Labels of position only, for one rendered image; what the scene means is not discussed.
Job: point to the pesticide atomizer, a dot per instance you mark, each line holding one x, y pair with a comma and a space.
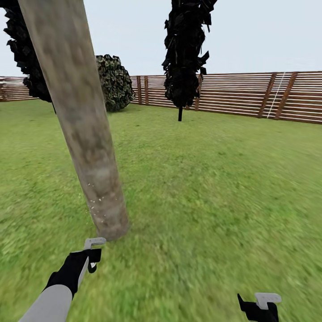
92, 267

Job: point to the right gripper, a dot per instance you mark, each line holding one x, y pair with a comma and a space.
254, 313

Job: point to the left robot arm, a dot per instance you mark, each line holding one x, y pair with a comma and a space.
54, 302

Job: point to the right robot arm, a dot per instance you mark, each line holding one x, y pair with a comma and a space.
264, 309

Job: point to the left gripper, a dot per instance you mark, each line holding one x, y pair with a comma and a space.
95, 255

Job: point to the tree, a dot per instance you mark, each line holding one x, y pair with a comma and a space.
184, 42
24, 53
61, 38

